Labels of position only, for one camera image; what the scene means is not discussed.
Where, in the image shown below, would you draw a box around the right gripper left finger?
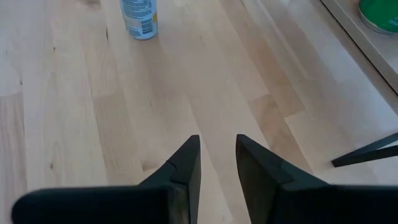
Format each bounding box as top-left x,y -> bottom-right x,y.
11,134 -> 201,224

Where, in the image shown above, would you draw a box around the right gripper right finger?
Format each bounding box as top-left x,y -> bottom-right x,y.
235,134 -> 398,224

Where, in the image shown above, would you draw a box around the green soda can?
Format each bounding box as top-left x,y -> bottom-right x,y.
357,0 -> 398,35

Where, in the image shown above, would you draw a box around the wooden shelf black legs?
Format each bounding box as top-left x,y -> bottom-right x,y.
319,0 -> 398,168

